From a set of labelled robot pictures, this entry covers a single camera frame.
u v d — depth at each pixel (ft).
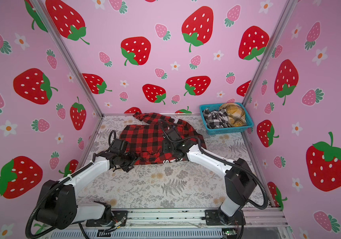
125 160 2.41
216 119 3.48
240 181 1.44
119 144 2.29
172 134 2.07
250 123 3.44
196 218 2.45
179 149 1.93
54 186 1.37
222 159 1.60
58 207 1.34
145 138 3.48
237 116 3.52
